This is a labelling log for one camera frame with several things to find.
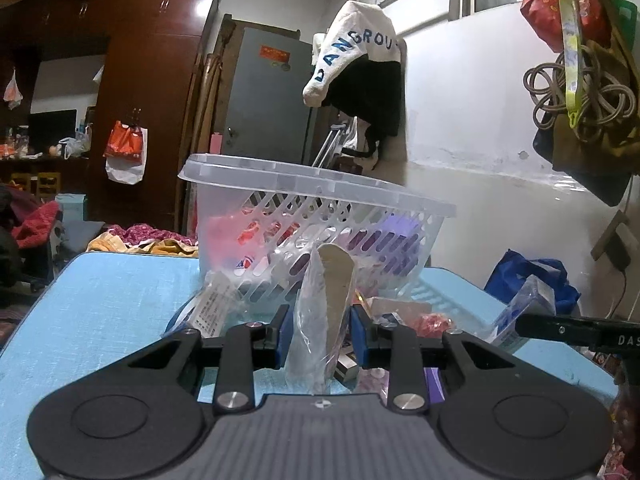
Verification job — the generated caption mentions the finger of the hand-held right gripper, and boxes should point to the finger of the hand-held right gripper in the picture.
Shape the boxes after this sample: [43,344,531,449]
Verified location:
[514,312,601,348]

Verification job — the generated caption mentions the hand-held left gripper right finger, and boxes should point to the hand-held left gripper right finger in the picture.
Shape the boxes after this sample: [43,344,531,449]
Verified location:
[350,304,521,413]

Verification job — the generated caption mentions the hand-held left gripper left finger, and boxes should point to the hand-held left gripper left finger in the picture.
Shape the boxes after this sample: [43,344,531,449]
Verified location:
[120,304,293,416]

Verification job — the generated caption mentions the clear blue packet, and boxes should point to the clear blue packet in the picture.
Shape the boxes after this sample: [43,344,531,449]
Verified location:
[487,276,556,348]

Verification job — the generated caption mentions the beige bar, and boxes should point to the beige bar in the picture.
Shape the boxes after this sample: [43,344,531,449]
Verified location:
[285,242,358,396]

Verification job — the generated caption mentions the red white packet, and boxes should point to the red white packet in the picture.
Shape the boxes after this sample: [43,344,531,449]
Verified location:
[207,210,301,281]

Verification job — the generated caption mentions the purple carton box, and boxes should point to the purple carton box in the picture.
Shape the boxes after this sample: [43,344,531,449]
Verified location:
[345,212,426,281]

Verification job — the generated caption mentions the white plastic basket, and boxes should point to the white plastic basket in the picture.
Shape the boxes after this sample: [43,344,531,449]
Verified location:
[178,152,458,306]

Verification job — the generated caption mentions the small silver box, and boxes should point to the small silver box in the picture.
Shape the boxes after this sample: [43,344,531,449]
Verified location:
[334,355,361,383]

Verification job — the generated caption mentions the white orange box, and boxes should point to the white orange box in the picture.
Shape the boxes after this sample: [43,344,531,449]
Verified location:
[364,296,433,318]

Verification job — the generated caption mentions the blue tote bag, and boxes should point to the blue tote bag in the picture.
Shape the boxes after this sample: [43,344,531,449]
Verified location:
[484,249,581,316]

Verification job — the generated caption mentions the red crinkly packet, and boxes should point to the red crinkly packet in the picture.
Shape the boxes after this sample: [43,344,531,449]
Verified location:
[415,312,461,338]

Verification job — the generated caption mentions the clear packet white label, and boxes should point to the clear packet white label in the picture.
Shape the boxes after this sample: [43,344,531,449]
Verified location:
[162,270,241,341]

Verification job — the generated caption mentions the purple printed box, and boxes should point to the purple printed box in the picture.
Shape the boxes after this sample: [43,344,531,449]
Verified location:
[422,367,446,405]

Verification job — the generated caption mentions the metal crutches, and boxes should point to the metal crutches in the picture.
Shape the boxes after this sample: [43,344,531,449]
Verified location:
[310,120,358,168]

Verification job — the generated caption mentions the grey door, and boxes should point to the grey door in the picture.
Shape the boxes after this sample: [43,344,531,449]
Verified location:
[222,19,318,166]

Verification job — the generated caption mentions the wooden boards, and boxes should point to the wooden boards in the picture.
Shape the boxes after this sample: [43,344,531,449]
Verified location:
[180,12,236,236]

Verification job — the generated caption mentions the light blue box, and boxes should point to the light blue box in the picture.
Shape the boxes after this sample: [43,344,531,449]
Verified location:
[55,194,88,223]

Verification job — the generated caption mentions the orange shopping bag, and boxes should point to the orange shopping bag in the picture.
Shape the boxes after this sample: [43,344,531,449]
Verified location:
[103,121,148,185]

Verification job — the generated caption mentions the white black hanging jacket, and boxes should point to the white black hanging jacket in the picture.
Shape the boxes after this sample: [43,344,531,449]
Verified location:
[302,1,406,171]

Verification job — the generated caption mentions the red knit cloth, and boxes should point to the red knit cloth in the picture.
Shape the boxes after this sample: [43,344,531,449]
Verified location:
[12,200,63,251]

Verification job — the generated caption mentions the white plastic bag on desk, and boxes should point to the white plastic bag on desk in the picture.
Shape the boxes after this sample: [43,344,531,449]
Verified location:
[59,127,92,158]

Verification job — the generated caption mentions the dark wooden wardrobe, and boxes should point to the dark wooden wardrobe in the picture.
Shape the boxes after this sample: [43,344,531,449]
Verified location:
[0,0,221,233]

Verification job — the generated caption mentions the black monitor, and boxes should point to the black monitor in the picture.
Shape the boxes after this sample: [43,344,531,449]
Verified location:
[27,109,78,153]

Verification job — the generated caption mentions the red hanging bag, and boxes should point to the red hanging bag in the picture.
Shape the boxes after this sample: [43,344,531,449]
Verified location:
[520,0,613,53]

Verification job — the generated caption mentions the white hanging plastic bag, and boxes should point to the white hanging plastic bag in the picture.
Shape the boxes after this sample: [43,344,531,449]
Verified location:
[2,70,23,111]

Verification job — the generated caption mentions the black wall charger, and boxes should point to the black wall charger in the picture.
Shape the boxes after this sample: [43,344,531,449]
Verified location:
[592,210,633,273]

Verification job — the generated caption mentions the coiled cable and hanging bags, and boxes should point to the coiled cable and hanging bags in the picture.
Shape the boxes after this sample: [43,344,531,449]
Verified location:
[532,40,640,206]

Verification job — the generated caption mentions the coiled rope bundle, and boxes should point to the coiled rope bundle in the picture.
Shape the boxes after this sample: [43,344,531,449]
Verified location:
[522,50,636,136]

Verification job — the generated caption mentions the yellow green strap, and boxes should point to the yellow green strap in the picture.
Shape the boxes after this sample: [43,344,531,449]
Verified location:
[550,0,585,128]

